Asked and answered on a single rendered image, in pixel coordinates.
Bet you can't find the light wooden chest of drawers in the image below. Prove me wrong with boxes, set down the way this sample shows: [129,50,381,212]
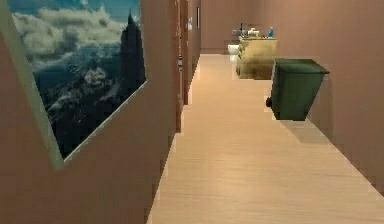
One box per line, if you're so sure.
[235,35,279,81]

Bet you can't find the brown room door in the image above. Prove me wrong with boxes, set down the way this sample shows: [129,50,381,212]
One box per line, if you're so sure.
[175,0,190,134]

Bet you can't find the grey items cluster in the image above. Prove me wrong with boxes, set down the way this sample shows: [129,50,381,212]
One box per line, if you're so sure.
[232,22,261,38]

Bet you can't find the green wheeled bin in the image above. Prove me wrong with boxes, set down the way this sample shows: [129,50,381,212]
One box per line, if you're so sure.
[265,58,331,122]

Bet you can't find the framed cloudy landscape picture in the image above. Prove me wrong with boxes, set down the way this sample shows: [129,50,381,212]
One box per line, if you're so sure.
[0,0,148,170]

